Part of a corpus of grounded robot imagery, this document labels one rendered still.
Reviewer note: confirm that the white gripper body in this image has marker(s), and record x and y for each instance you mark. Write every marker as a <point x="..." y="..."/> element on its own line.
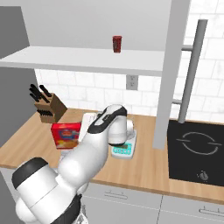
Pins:
<point x="87" y="124"/>

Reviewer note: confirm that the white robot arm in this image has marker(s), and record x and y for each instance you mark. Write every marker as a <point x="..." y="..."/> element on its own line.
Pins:
<point x="87" y="154"/>

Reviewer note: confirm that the red boxed food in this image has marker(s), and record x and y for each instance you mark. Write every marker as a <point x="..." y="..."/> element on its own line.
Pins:
<point x="66" y="134"/>

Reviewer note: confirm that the white digital scale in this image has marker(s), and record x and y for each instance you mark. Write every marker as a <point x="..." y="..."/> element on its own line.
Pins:
<point x="124" y="149"/>

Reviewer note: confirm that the grey tall cabinet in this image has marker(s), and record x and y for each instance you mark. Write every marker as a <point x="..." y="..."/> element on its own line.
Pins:
<point x="16" y="96"/>

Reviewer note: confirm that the grey base cabinet door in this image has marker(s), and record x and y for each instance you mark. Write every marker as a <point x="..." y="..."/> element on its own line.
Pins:
<point x="122" y="214"/>

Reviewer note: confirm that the white cabinet door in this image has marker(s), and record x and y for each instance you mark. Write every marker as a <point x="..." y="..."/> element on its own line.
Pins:
<point x="172" y="73"/>

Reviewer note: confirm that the wooden knife block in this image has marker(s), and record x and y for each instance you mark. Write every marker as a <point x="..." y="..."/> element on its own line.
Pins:
<point x="54" y="108"/>

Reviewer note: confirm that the red can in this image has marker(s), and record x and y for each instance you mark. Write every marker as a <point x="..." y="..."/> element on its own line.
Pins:
<point x="117" y="43"/>

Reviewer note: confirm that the grey drawer front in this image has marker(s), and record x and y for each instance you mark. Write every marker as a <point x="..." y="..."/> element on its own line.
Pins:
<point x="137" y="195"/>
<point x="186" y="208"/>

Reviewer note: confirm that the black hob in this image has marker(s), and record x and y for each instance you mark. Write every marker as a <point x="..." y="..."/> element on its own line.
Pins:
<point x="198" y="154"/>

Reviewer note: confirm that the grey hob knob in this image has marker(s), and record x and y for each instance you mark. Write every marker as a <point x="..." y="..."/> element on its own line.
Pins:
<point x="203" y="175"/>

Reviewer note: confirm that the grey wall socket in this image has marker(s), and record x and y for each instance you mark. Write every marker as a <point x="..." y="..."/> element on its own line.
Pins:
<point x="131" y="82"/>

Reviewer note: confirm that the white wall cabinet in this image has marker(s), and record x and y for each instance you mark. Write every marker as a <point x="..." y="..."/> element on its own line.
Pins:
<point x="87" y="59"/>

